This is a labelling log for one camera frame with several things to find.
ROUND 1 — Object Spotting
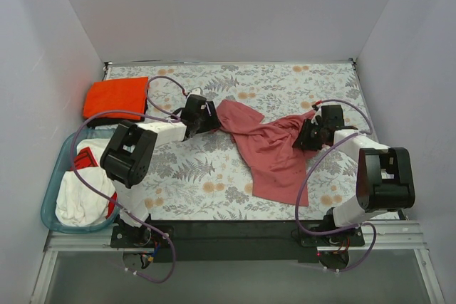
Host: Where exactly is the aluminium frame rail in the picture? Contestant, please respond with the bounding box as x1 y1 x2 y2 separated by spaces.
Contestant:
31 220 445 303

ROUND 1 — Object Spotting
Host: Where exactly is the folded black t-shirt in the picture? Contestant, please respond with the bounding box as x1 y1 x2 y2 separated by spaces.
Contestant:
88 110 144 127

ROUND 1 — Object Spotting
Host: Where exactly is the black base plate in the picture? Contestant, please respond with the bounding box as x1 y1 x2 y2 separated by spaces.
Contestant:
110 220 365 264

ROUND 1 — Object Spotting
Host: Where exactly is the teal plastic basket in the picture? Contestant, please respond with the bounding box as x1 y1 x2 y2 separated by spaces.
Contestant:
41 128 120 234

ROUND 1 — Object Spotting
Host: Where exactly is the white t-shirt red print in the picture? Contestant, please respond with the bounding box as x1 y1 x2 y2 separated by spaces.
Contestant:
55 138 117 227

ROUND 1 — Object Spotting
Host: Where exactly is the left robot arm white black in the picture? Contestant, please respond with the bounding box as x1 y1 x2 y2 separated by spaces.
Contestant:
100 93 221 189

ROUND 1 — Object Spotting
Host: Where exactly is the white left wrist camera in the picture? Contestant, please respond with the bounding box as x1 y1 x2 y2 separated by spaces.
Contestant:
187 88 202 96

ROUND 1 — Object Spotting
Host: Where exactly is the folded orange t-shirt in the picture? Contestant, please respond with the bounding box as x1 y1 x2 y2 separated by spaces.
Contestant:
83 77 148 119

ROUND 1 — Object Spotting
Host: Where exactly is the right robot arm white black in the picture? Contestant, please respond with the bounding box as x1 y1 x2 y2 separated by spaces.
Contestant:
293 99 415 246

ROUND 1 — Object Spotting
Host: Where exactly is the floral tablecloth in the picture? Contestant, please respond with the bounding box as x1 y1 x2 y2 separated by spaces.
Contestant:
106 63 367 220

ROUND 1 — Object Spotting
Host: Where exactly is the pink t-shirt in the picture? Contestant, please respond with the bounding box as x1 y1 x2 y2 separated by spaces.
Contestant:
217 100 316 204

